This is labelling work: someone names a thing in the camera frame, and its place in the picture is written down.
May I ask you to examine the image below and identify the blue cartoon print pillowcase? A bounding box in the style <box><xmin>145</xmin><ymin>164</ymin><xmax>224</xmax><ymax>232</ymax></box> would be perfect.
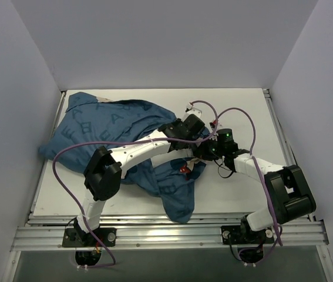
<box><xmin>38</xmin><ymin>92</ymin><xmax>206</xmax><ymax>223</ymax></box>

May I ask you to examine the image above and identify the white pillow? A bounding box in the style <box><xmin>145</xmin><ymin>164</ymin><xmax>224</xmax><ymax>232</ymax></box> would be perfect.
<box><xmin>183</xmin><ymin>152</ymin><xmax>205</xmax><ymax>167</ymax></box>

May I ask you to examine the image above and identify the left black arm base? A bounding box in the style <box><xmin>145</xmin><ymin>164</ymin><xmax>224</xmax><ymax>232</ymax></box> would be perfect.
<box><xmin>62</xmin><ymin>227</ymin><xmax>117</xmax><ymax>248</ymax></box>

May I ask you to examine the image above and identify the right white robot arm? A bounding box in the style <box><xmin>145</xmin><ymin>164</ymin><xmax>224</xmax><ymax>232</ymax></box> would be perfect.
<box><xmin>193</xmin><ymin>129</ymin><xmax>317</xmax><ymax>243</ymax></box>

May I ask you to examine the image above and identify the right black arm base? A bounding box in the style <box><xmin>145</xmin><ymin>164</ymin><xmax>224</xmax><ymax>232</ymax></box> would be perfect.
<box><xmin>220</xmin><ymin>225</ymin><xmax>275</xmax><ymax>245</ymax></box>

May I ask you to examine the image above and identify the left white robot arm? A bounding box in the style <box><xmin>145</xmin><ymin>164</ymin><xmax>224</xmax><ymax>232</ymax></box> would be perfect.
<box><xmin>75</xmin><ymin>113</ymin><xmax>205</xmax><ymax>246</ymax></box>

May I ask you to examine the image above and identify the black looped cable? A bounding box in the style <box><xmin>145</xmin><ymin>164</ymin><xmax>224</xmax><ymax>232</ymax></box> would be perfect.
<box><xmin>216</xmin><ymin>155</ymin><xmax>237</xmax><ymax>179</ymax></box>

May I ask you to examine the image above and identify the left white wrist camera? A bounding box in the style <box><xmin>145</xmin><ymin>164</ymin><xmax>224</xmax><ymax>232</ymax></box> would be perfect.
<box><xmin>183</xmin><ymin>103</ymin><xmax>202</xmax><ymax>118</ymax></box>

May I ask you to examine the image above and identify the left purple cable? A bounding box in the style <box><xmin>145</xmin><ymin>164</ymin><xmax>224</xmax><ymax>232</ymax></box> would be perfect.
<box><xmin>53</xmin><ymin>99</ymin><xmax>223</xmax><ymax>268</ymax></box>

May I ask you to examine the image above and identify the purple cable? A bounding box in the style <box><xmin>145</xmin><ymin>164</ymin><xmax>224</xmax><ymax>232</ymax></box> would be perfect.
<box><xmin>53</xmin><ymin>99</ymin><xmax>223</xmax><ymax>268</ymax></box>
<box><xmin>210</xmin><ymin>108</ymin><xmax>284</xmax><ymax>264</ymax></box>

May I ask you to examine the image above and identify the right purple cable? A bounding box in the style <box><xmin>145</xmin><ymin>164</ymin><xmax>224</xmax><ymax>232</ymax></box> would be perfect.
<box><xmin>210</xmin><ymin>108</ymin><xmax>284</xmax><ymax>264</ymax></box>

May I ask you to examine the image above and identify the aluminium table frame rail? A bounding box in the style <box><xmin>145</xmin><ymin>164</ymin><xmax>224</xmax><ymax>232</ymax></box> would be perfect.
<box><xmin>10</xmin><ymin>88</ymin><xmax>330</xmax><ymax>252</ymax></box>

